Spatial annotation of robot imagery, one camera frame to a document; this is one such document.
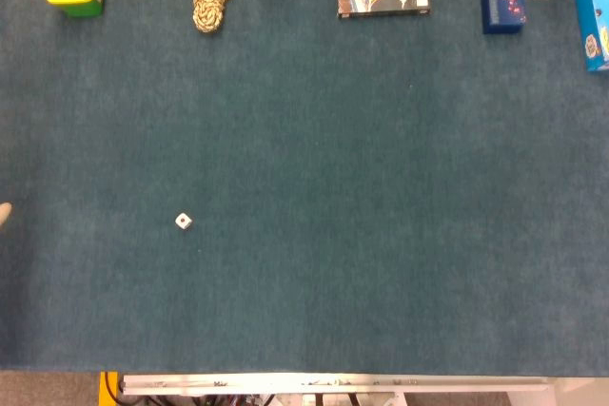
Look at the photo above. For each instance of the blue felt table cloth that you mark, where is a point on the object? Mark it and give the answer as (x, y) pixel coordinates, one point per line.
(304, 163)

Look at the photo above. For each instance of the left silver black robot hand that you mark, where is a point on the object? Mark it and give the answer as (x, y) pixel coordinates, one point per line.
(4, 212)

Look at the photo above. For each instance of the light blue snack box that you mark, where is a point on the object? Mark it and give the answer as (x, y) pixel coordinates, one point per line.
(593, 16)

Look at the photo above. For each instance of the aluminium frame rail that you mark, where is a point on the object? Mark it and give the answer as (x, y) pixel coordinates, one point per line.
(333, 383)

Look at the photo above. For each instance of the white die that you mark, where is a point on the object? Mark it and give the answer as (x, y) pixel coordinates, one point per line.
(183, 221)

